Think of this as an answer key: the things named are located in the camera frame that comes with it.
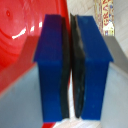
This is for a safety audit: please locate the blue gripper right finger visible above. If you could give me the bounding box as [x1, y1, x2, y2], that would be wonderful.
[69, 13, 128, 128]

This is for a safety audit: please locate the orange-red bowl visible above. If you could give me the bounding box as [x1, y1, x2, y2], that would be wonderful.
[0, 0, 68, 98]

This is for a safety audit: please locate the colourful snack box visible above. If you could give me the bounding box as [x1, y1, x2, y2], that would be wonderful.
[93, 0, 116, 37]

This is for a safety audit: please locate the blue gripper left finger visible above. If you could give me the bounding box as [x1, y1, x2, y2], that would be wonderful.
[0, 13, 72, 128]

